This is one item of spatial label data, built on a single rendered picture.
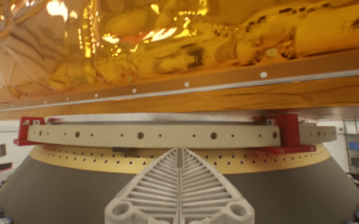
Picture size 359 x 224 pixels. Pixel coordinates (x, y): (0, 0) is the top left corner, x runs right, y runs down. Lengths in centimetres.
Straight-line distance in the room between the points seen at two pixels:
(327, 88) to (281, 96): 6
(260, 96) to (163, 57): 23
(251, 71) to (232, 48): 6
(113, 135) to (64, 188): 18
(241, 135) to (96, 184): 34
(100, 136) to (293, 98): 39
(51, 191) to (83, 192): 10
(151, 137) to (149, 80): 16
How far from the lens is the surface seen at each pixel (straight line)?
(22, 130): 65
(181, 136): 29
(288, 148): 38
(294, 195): 44
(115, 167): 37
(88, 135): 37
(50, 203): 47
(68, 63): 62
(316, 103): 32
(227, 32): 31
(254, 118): 40
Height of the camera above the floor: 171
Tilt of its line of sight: 6 degrees up
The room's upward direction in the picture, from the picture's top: straight up
